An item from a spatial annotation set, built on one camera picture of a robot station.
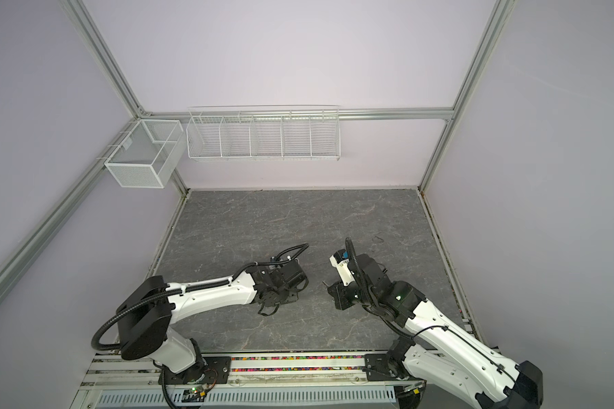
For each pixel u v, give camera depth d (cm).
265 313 68
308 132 105
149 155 101
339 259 66
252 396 71
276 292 61
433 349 48
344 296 64
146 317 43
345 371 75
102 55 77
